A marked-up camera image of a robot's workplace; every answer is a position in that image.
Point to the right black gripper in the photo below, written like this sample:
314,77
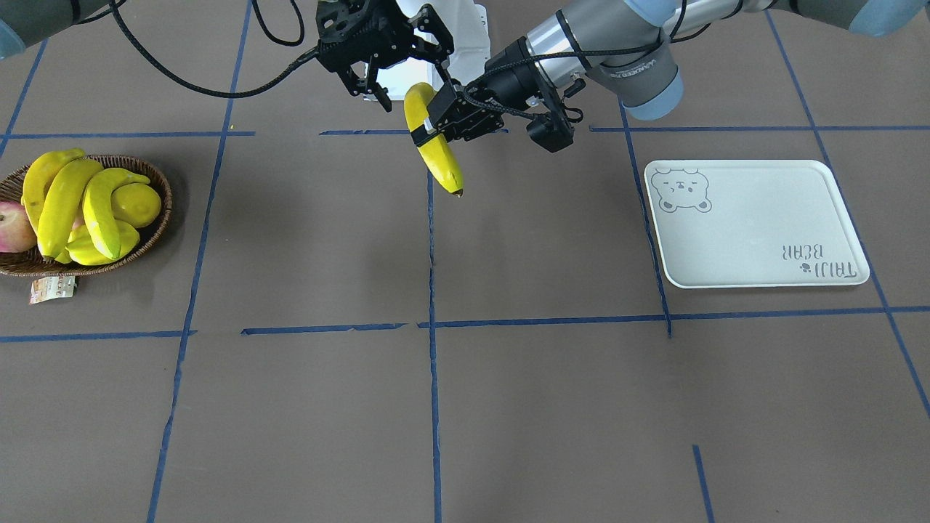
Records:
379,38

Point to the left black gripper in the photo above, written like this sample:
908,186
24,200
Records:
511,75

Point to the yellow banana carried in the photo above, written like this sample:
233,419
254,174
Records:
436,153

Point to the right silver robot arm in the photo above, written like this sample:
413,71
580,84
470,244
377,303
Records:
25,23

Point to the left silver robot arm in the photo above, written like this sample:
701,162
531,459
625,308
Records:
624,46

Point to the brown wicker basket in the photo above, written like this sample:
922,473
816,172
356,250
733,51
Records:
30,264

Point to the paper basket label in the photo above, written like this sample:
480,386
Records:
56,287

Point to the white bear tray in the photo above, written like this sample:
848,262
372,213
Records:
753,224

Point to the yellow lemon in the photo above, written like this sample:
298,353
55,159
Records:
137,204

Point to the yellow banana curved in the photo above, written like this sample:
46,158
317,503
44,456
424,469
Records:
97,208

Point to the yellow banana middle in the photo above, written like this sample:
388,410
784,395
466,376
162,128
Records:
61,204

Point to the yellow starfruit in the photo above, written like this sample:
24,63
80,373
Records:
82,250

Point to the red apple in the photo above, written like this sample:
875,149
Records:
17,233

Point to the white pedestal column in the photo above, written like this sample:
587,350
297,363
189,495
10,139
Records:
466,21

